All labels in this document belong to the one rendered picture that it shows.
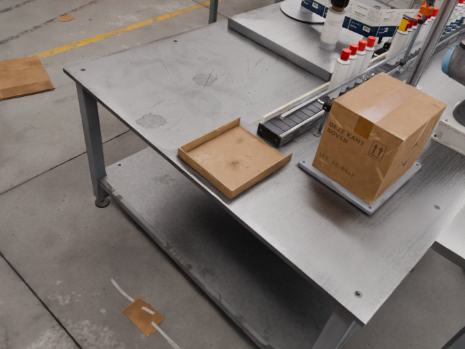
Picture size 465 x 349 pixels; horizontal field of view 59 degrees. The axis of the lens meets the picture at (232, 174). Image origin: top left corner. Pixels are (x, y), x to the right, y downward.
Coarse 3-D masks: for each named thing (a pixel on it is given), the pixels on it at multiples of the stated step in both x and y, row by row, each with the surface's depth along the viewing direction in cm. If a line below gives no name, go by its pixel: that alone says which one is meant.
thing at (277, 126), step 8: (456, 32) 240; (440, 40) 228; (384, 64) 199; (376, 72) 192; (384, 72) 193; (352, 88) 179; (312, 104) 166; (296, 112) 161; (304, 112) 161; (312, 112) 162; (272, 120) 155; (280, 120) 155; (288, 120) 156; (296, 120) 157; (272, 128) 151; (280, 128) 152; (288, 128) 152
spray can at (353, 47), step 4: (352, 44) 163; (356, 44) 163; (352, 48) 162; (356, 48) 162; (352, 52) 163; (352, 56) 164; (356, 56) 165; (352, 60) 164; (352, 64) 166; (348, 68) 167; (352, 68) 167; (348, 72) 168; (348, 76) 170; (344, 80) 171; (344, 88) 173; (340, 92) 174; (344, 92) 175
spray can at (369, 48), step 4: (372, 36) 171; (368, 40) 170; (372, 40) 169; (368, 44) 171; (372, 44) 170; (368, 48) 171; (372, 48) 172; (368, 52) 172; (372, 52) 172; (368, 56) 173; (364, 60) 174; (368, 60) 175; (364, 64) 176; (368, 64) 177; (364, 68) 177; (360, 72) 178; (364, 76) 181; (356, 80) 181; (360, 80) 181
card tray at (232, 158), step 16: (224, 128) 152; (240, 128) 157; (192, 144) 144; (208, 144) 148; (224, 144) 149; (240, 144) 150; (256, 144) 151; (192, 160) 136; (208, 160) 142; (224, 160) 142; (240, 160) 143; (256, 160) 144; (272, 160) 145; (288, 160) 145; (208, 176) 133; (224, 176) 137; (240, 176) 138; (256, 176) 134; (224, 192) 130; (240, 192) 132
